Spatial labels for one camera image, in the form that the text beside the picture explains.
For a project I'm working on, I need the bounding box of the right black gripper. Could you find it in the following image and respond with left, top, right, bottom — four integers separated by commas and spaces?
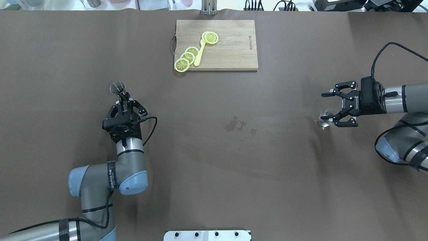
321, 80, 385, 128

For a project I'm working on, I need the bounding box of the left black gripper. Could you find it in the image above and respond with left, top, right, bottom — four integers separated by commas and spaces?
103, 98, 148, 143

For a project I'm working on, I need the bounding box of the steel double jigger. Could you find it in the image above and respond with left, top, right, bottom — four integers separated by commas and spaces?
109, 81, 127, 103

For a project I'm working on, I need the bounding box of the clear glass cup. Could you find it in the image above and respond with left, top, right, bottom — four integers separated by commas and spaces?
318, 109, 334, 129

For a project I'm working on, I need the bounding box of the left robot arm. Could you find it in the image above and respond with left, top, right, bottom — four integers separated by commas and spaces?
1, 97, 148, 241

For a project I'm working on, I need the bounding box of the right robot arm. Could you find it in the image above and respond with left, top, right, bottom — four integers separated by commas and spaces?
320, 77, 428, 174

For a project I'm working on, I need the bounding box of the lemon slice end of row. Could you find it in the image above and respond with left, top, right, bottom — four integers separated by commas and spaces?
173, 58, 191, 73

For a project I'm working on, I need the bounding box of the lemon slice middle of row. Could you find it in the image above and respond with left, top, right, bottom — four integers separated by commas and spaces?
181, 52, 196, 65

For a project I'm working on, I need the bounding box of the lemon slice on knife tip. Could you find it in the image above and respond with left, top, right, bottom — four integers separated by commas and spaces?
201, 31, 219, 45

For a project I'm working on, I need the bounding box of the wooden cutting board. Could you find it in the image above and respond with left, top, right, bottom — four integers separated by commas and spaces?
173, 20, 258, 71

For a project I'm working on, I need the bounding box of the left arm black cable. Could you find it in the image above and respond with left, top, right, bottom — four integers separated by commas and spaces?
134, 116, 158, 146

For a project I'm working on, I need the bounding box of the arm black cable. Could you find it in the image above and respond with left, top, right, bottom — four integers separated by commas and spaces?
134, 116, 158, 146
370, 42, 428, 81

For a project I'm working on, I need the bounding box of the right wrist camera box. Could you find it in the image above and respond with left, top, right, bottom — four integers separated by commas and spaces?
359, 77, 377, 115

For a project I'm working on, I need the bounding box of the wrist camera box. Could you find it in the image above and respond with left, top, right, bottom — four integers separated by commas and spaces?
102, 114, 139, 132
359, 77, 377, 115

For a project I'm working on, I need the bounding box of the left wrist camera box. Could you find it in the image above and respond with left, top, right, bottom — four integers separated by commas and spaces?
102, 114, 139, 132

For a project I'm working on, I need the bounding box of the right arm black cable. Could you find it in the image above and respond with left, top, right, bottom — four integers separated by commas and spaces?
370, 42, 428, 81

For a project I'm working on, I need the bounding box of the power strip with cables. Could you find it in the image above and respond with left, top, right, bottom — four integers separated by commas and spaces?
242, 0, 298, 12

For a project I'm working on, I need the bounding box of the aluminium frame post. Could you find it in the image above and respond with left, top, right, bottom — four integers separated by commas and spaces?
201, 0, 218, 16

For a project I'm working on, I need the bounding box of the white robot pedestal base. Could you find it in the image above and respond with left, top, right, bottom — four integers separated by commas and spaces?
163, 230, 252, 241

